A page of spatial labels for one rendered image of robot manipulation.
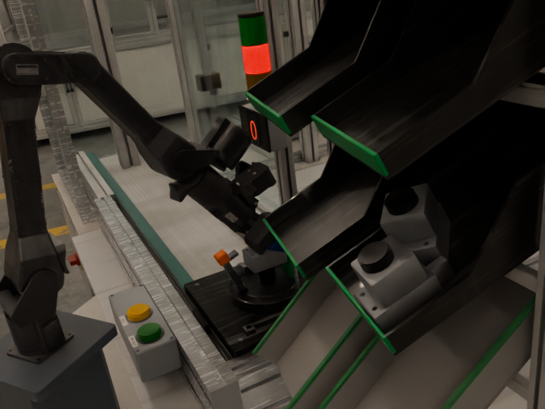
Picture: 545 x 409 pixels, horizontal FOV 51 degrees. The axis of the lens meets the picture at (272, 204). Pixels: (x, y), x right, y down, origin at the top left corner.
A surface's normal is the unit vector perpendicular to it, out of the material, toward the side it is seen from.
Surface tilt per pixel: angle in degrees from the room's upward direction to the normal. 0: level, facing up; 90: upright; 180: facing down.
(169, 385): 0
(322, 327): 45
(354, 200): 25
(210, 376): 0
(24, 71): 90
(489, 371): 90
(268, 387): 90
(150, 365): 90
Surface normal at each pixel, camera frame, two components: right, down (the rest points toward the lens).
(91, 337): -0.12, -0.91
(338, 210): -0.51, -0.73
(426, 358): -0.76, -0.49
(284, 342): 0.29, 0.36
